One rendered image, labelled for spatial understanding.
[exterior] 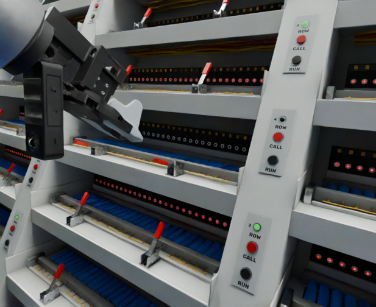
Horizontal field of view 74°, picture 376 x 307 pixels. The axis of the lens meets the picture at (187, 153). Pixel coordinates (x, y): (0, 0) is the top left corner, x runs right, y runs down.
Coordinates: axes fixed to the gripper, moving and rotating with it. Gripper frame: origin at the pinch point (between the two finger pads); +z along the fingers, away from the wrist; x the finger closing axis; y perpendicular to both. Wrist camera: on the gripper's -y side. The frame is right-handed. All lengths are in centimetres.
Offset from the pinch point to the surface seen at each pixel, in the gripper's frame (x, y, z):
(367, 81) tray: -33, 32, 26
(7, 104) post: 114, 14, 23
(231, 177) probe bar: -12.8, 2.2, 18.5
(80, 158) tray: 30.7, -3.3, 15.1
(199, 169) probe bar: -5.0, 2.2, 18.5
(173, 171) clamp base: -1.4, -0.4, 14.5
